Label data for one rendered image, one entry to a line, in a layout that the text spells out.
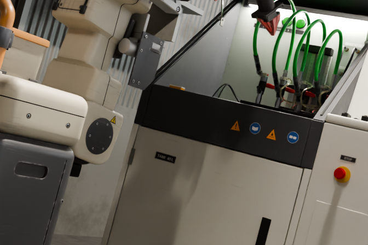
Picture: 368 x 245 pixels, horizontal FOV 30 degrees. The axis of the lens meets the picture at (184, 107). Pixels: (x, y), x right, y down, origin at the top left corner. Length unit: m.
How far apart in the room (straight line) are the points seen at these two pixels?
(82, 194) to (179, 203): 2.18
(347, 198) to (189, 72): 0.89
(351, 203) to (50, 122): 1.03
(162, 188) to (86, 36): 0.74
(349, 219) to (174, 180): 0.62
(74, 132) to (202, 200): 0.85
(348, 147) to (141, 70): 0.71
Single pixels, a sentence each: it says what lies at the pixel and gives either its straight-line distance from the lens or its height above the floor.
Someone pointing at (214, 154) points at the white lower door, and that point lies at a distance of 2.36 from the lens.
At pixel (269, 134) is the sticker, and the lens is 2.29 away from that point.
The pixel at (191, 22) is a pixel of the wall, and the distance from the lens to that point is 5.06.
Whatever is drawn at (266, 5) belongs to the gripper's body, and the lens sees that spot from 2.26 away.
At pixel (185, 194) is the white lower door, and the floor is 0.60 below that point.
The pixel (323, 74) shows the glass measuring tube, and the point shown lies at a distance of 2.82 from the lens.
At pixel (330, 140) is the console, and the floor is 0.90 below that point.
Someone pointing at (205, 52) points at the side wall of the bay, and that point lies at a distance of 2.83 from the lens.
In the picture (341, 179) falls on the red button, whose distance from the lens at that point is 2.17.
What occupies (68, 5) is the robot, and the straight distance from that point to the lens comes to 1.94.
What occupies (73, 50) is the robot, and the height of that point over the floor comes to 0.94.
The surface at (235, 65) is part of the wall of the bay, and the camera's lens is 2.99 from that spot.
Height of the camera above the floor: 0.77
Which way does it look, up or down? 3 degrees up
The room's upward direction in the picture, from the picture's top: 15 degrees clockwise
